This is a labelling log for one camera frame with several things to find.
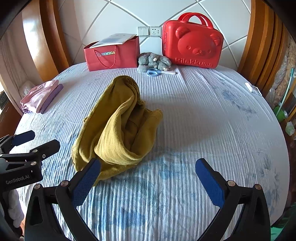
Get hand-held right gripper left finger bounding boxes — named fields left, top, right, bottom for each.
left=24, top=158, right=102, bottom=241

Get black box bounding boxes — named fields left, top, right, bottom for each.
left=0, top=91, right=8, bottom=110

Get white papers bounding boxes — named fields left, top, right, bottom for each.
left=90, top=34, right=137, bottom=49

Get small white packet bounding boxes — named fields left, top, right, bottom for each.
left=245, top=82, right=263, bottom=96

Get wooden headboard post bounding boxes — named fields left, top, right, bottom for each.
left=22, top=0, right=71, bottom=82
left=237, top=0, right=289, bottom=93

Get mustard yellow shirt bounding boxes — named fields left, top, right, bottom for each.
left=71, top=75, right=164, bottom=187

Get grey plush toy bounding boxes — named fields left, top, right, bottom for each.
left=138, top=52, right=172, bottom=71

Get white wall socket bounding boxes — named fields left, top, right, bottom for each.
left=149, top=26, right=162, bottom=37

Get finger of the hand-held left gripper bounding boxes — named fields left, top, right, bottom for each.
left=32, top=140, right=60, bottom=160
left=11, top=130, right=36, bottom=147

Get folded pink garment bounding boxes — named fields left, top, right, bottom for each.
left=20, top=80, right=59, bottom=112

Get light green hose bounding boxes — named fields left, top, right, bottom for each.
left=279, top=70, right=295, bottom=112

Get folded purple garment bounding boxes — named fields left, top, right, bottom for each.
left=23, top=84, right=64, bottom=114

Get red paper bag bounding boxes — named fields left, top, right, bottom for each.
left=84, top=36, right=140, bottom=72

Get blue handled scissors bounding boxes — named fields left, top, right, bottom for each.
left=147, top=69, right=177, bottom=77

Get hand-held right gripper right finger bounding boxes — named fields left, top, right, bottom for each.
left=195, top=158, right=271, bottom=241

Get red bear suitcase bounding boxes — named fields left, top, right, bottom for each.
left=161, top=12, right=224, bottom=69

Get white padded headboard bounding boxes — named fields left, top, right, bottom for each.
left=55, top=0, right=252, bottom=70

